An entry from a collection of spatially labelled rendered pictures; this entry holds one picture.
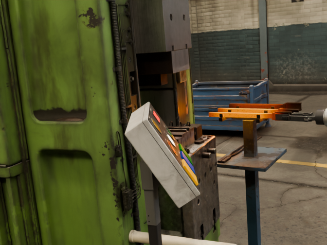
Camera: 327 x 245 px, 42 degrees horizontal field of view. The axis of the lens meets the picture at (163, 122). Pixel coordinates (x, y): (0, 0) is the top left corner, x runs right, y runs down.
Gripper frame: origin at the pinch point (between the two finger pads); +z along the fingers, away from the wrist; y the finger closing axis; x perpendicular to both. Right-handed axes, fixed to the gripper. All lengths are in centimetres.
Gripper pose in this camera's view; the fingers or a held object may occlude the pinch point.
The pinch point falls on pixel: (282, 116)
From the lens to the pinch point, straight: 224.2
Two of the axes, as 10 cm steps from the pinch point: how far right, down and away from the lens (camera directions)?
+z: -8.6, -0.3, 5.1
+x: -0.8, -9.8, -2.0
